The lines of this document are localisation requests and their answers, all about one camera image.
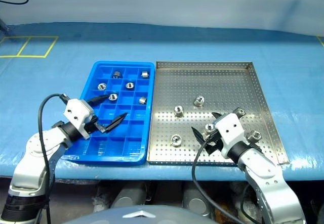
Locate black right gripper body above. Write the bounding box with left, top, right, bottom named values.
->
left=204, top=129, right=224, bottom=156

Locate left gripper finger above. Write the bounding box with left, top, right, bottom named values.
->
left=103, top=112, right=128, bottom=133
left=87, top=94, right=110, bottom=106

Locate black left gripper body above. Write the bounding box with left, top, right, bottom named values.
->
left=85, top=115, right=107, bottom=135

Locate blue compartment tray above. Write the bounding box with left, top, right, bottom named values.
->
left=60, top=61, right=155, bottom=166

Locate perforated metal tray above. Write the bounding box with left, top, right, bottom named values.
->
left=146, top=61, right=291, bottom=166

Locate grey rounded shape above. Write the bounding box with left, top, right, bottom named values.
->
left=110, top=182, right=148, bottom=210
left=181, top=183, right=214, bottom=220

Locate grey robot body shell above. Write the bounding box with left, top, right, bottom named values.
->
left=60, top=203, right=223, bottom=224

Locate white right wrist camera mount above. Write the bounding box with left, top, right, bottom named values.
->
left=214, top=113, right=246, bottom=159

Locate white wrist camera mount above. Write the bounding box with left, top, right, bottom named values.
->
left=63, top=99, right=95, bottom=140
left=214, top=113, right=246, bottom=159

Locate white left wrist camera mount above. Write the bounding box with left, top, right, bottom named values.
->
left=63, top=99, right=95, bottom=140

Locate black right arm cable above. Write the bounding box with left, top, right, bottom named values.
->
left=191, top=136, right=256, bottom=224

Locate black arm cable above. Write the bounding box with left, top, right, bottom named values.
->
left=37, top=93, right=70, bottom=224
left=191, top=136, right=256, bottom=224

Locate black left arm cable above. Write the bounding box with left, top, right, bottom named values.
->
left=37, top=93, right=70, bottom=224

